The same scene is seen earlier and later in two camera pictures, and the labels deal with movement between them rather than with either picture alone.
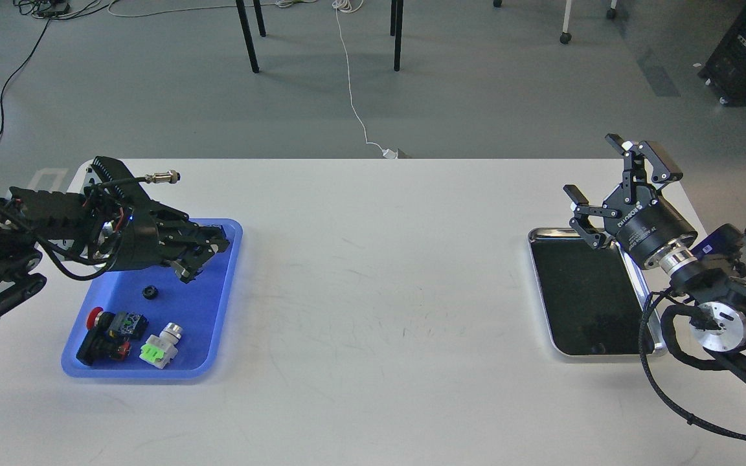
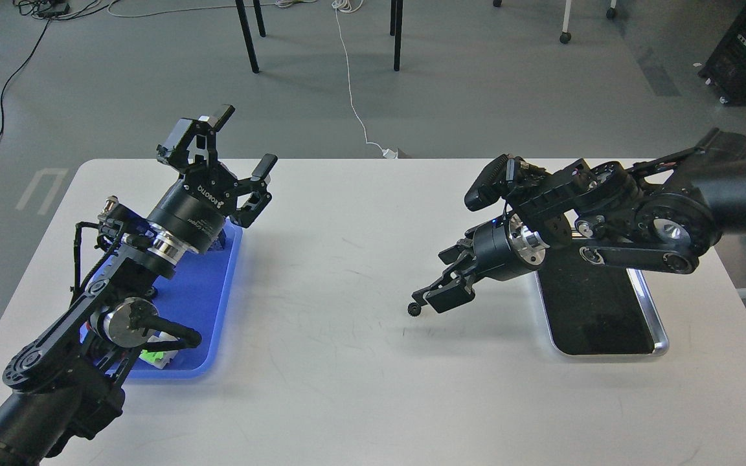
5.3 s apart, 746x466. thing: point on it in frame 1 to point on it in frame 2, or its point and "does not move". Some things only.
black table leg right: [396, 20] does not move
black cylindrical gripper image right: [647, 228] to [500, 250]
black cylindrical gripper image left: [142, 230] to [193, 210]
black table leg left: [249, 39] does not move
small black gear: [149, 292] to [414, 309]
